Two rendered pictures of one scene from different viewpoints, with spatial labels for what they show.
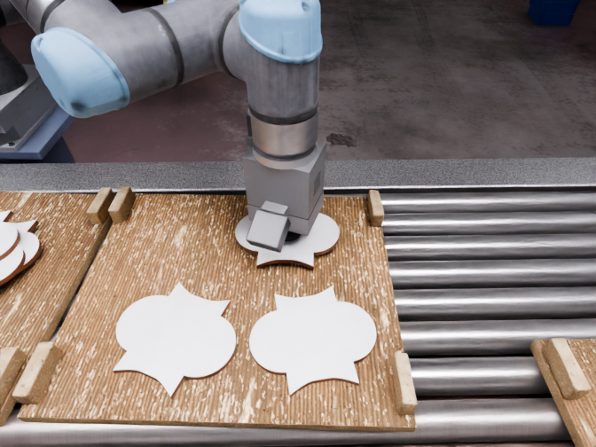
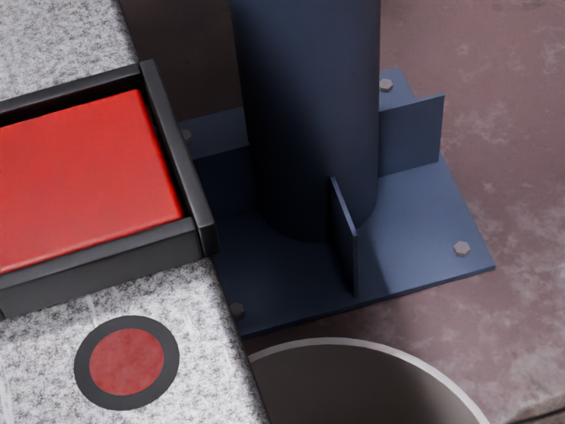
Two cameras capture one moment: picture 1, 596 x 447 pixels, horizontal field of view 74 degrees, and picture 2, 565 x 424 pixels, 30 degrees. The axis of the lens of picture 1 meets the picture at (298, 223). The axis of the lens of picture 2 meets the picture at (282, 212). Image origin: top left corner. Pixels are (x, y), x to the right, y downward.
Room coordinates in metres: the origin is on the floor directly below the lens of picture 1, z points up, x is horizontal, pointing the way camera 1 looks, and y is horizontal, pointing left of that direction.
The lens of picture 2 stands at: (0.60, -0.17, 1.19)
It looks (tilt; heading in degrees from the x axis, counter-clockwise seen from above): 54 degrees down; 77
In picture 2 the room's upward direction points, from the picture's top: 6 degrees counter-clockwise
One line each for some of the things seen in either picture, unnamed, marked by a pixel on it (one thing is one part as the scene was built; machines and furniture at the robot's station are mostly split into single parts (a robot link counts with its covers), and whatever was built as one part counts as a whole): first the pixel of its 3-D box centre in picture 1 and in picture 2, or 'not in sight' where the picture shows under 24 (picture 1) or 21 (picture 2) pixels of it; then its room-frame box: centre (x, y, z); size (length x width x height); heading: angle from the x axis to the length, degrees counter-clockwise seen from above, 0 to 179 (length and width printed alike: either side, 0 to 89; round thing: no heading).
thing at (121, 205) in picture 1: (121, 203); not in sight; (0.45, 0.27, 0.95); 0.06 x 0.02 x 0.03; 179
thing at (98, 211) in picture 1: (102, 205); not in sight; (0.45, 0.30, 0.95); 0.06 x 0.02 x 0.03; 177
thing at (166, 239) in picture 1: (238, 286); not in sight; (0.31, 0.08, 0.93); 0.41 x 0.35 x 0.02; 89
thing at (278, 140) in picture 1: (281, 124); not in sight; (0.39, 0.02, 1.12); 0.08 x 0.08 x 0.05
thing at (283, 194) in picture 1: (277, 190); not in sight; (0.37, 0.03, 1.05); 0.12 x 0.09 x 0.16; 160
